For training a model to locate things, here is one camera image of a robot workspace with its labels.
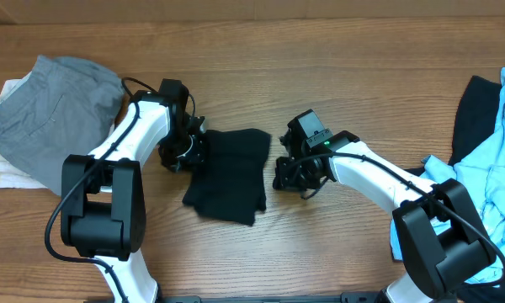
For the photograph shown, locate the black t-shirt with white logo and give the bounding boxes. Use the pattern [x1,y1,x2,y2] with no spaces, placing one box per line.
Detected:
[183,129,271,226]

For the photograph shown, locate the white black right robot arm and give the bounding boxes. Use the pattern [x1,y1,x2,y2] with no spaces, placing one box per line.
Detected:
[274,126,504,302]

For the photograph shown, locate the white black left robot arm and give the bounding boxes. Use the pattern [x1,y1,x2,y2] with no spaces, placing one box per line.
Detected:
[45,79,206,302]

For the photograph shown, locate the grey folded shorts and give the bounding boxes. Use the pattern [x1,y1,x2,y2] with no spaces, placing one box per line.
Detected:
[0,56,125,194]

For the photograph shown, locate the white folded cloth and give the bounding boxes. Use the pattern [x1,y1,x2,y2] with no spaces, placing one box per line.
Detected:
[0,77,116,190]

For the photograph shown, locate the light blue garment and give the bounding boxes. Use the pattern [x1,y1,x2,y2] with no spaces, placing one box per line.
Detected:
[389,56,505,289]

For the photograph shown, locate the black garment in pile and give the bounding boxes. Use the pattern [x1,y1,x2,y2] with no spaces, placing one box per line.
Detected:
[403,75,505,303]

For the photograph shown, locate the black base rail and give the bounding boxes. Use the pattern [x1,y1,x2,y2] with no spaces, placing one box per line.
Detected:
[83,291,384,303]

